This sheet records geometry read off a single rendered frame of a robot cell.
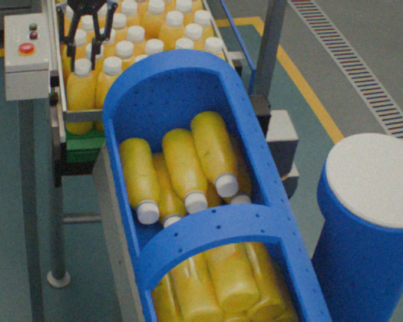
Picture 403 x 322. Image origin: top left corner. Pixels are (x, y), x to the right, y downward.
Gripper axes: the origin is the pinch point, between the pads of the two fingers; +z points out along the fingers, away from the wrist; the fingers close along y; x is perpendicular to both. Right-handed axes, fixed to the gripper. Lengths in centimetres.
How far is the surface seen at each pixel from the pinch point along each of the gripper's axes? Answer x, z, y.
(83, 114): -4.5, 13.0, 0.2
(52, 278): 26, 109, -6
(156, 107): -18.3, 0.6, 13.1
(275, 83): 122, 110, 99
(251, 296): -69, -5, 18
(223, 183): -41.4, -1.1, 20.6
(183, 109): -18.3, 1.4, 18.5
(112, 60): 0.2, 2.2, 6.6
